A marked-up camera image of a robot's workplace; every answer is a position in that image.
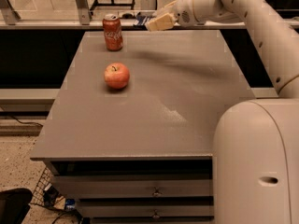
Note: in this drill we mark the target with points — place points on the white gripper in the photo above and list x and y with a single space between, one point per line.
183 13

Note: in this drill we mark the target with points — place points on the blue rxbar blueberry wrapper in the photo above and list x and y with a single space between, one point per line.
141 20

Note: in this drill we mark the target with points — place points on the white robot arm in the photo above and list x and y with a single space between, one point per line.
256 143

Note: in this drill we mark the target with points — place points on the red coke can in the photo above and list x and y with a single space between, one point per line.
112 32

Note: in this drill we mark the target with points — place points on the red apple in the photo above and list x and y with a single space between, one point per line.
117 75

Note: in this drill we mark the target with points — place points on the metal railing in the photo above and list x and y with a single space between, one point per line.
64 14

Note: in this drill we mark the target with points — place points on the grey top drawer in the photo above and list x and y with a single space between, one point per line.
133 186

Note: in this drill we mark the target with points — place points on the grey drawer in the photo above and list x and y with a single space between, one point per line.
133 186
155 209

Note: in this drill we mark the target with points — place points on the grey lower drawer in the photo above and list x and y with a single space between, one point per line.
155 209

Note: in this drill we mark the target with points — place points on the black chair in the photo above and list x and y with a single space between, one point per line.
14 205

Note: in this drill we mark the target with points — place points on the black stand frame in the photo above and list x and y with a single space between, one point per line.
111 3

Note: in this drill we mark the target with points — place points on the wire basket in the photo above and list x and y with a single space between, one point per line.
45 194

